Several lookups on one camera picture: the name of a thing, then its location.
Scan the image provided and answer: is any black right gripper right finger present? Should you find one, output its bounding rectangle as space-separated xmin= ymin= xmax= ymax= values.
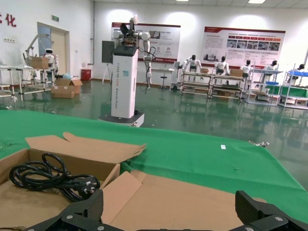
xmin=235 ymin=190 xmax=308 ymax=231

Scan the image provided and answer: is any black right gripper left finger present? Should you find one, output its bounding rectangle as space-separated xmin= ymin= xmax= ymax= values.
xmin=24 ymin=189 xmax=106 ymax=231

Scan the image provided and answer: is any black power cable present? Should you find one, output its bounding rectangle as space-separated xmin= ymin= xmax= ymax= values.
xmin=9 ymin=153 xmax=101 ymax=203

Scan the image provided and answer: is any cardboard box with open lid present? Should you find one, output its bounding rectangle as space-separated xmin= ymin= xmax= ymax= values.
xmin=0 ymin=131 xmax=147 ymax=231
xmin=100 ymin=169 xmax=268 ymax=231

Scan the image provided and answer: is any metal cloth clip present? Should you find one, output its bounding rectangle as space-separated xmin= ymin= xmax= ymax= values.
xmin=248 ymin=140 xmax=270 ymax=147

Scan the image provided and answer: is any green table cloth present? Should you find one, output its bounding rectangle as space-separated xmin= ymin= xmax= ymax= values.
xmin=0 ymin=110 xmax=308 ymax=222

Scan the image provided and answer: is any closed cardboard carton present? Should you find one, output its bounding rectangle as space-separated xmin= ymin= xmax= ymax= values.
xmin=51 ymin=85 xmax=76 ymax=99

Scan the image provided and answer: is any pipe workbench with green panel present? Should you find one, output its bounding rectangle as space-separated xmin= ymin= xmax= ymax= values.
xmin=278 ymin=64 xmax=308 ymax=109

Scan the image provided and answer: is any open cardboard carton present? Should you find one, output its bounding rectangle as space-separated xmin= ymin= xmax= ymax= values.
xmin=54 ymin=78 xmax=83 ymax=95

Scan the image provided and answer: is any red bin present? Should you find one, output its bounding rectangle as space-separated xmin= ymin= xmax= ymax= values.
xmin=80 ymin=69 xmax=92 ymax=81

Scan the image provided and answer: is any pipe workbench with blue tray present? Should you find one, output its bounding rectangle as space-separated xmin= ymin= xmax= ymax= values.
xmin=244 ymin=68 xmax=284 ymax=106

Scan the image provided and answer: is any black-headed white humanoid robot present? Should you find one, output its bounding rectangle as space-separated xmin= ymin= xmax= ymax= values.
xmin=182 ymin=54 xmax=202 ymax=73
xmin=215 ymin=55 xmax=232 ymax=75
xmin=290 ymin=64 xmax=306 ymax=73
xmin=264 ymin=60 xmax=278 ymax=72
xmin=240 ymin=60 xmax=254 ymax=78

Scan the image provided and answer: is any white-headed humanoid robot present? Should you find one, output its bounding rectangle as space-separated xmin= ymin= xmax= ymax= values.
xmin=44 ymin=48 xmax=59 ymax=70

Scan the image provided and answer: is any wide red-header info board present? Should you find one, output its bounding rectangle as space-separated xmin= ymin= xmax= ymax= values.
xmin=202 ymin=26 xmax=286 ymax=69

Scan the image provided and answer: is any grey panel on stand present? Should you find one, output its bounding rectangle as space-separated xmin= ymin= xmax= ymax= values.
xmin=101 ymin=40 xmax=116 ymax=84

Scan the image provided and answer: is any white desk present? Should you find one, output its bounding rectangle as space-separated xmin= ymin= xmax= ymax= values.
xmin=151 ymin=67 xmax=176 ymax=90

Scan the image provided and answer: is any narrow red-header info board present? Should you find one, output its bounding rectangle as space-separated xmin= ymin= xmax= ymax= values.
xmin=111 ymin=22 xmax=181 ymax=64

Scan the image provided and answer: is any pipe frame workbench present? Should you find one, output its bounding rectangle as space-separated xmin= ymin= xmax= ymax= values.
xmin=208 ymin=73 xmax=244 ymax=100
xmin=180 ymin=71 xmax=213 ymax=95

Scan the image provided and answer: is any white pipe frame table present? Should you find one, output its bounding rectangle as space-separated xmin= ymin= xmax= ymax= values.
xmin=0 ymin=64 xmax=57 ymax=103

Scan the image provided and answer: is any beige door with frame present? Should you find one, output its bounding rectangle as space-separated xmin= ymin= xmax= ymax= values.
xmin=37 ymin=22 xmax=70 ymax=75

